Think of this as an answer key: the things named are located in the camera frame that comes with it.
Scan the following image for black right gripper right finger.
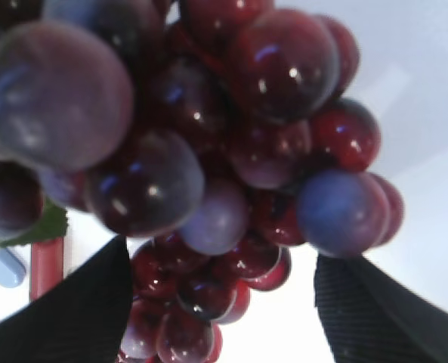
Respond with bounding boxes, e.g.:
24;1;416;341
314;256;448;362

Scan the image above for red glitter marker pen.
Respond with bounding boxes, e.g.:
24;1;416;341
29;237;64;302

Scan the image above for blue scissors with sheath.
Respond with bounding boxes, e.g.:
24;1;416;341
0;248;26;288

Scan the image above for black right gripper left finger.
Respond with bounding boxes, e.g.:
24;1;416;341
0;235;133;363

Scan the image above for purple red grape bunch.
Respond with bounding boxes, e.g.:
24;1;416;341
0;1;403;361

